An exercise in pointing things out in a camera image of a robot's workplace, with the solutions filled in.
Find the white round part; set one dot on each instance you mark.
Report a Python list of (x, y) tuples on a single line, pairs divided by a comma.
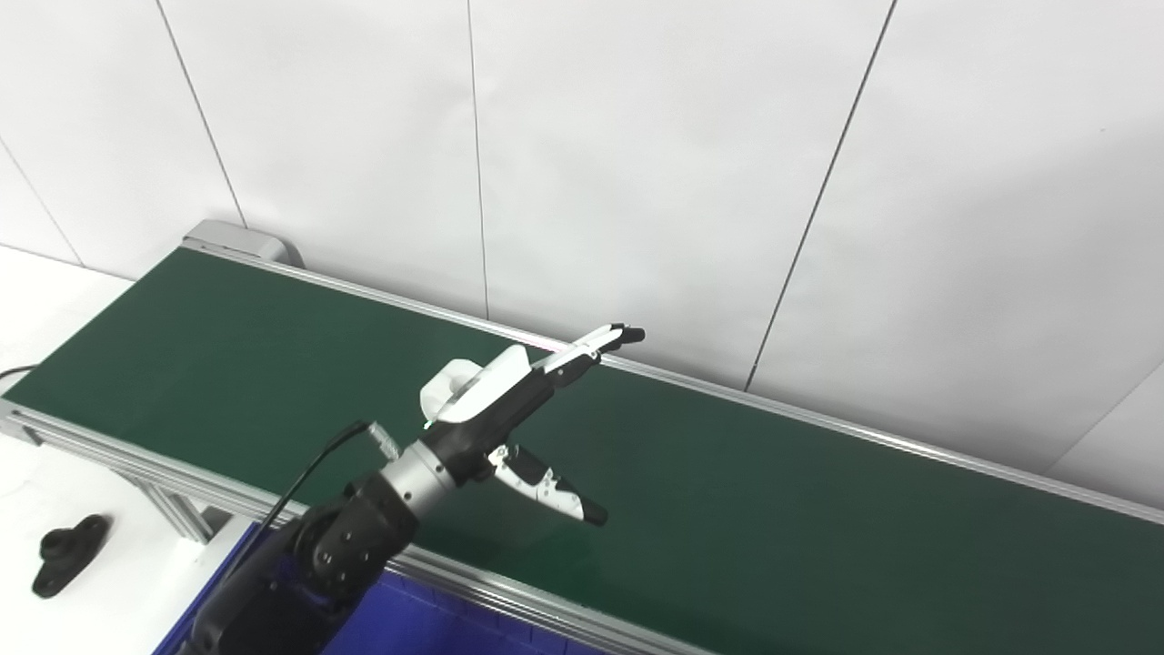
[(446, 387)]

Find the grey conveyor end cap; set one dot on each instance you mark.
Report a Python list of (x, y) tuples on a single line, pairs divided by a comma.
[(241, 241)]

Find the blue plastic bin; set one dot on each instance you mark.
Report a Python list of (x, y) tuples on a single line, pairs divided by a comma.
[(427, 628)]

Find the green conveyor belt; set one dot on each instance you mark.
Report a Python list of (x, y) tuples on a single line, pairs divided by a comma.
[(773, 509), (136, 455)]

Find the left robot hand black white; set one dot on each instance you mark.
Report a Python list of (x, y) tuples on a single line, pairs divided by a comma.
[(496, 400)]

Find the black plastic part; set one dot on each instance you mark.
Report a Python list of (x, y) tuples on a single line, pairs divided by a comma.
[(64, 550)]

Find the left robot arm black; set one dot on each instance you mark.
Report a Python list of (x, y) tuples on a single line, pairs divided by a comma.
[(336, 546)]

